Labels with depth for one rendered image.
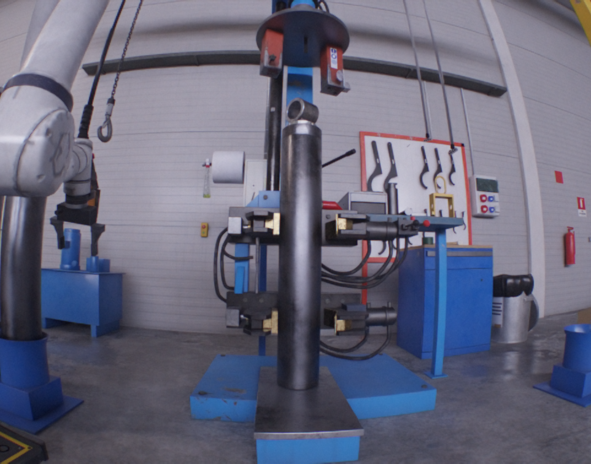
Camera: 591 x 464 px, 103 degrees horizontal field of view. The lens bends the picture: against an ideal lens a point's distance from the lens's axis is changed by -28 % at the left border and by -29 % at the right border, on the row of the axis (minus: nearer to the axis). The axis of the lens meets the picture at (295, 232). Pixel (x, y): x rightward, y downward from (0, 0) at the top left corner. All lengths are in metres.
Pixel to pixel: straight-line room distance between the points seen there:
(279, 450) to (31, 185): 1.11
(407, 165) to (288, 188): 2.69
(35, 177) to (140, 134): 3.78
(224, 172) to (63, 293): 2.07
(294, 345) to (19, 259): 1.32
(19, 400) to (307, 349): 1.39
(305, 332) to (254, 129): 2.86
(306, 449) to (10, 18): 7.98
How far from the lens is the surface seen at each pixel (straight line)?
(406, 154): 4.16
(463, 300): 2.91
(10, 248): 1.61
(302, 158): 1.62
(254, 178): 2.53
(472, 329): 3.01
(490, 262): 3.07
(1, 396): 1.78
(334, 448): 1.30
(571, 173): 6.26
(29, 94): 0.62
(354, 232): 1.53
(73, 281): 3.49
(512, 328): 3.43
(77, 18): 0.77
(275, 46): 1.96
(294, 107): 1.87
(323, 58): 2.11
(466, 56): 5.64
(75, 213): 1.07
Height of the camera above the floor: 0.74
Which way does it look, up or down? 7 degrees up
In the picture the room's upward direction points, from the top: 1 degrees clockwise
